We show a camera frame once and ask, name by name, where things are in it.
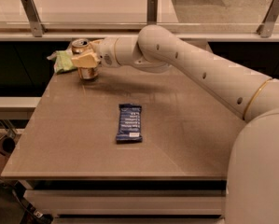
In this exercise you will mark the left metal railing bracket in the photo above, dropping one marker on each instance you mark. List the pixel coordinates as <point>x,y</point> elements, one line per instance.
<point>36,26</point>

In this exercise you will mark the metal railing bracket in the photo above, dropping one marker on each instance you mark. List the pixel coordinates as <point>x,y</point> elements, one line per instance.
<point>151,11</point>
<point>266,27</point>
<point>36,26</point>

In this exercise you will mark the blue snack bar wrapper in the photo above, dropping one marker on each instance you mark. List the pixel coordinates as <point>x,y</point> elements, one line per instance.
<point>129,123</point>

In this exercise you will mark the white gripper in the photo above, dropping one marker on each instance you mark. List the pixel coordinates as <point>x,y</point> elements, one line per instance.
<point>105,54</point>

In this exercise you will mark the green jalapeno chip bag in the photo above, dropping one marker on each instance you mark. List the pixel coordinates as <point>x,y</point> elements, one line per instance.
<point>62,61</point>

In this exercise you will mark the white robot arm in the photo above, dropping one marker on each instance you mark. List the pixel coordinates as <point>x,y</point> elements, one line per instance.
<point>252,189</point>

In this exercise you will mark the glass railing panel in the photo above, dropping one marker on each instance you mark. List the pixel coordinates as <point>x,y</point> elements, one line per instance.
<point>193,16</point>

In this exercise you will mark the right metal railing bracket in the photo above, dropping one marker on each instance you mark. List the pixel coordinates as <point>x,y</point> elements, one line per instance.
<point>266,27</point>

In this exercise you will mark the middle metal railing bracket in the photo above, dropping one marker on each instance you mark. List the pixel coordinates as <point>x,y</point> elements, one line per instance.
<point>151,11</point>

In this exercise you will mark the orange soda can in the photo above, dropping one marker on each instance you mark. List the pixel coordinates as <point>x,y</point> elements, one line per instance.
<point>84,59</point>

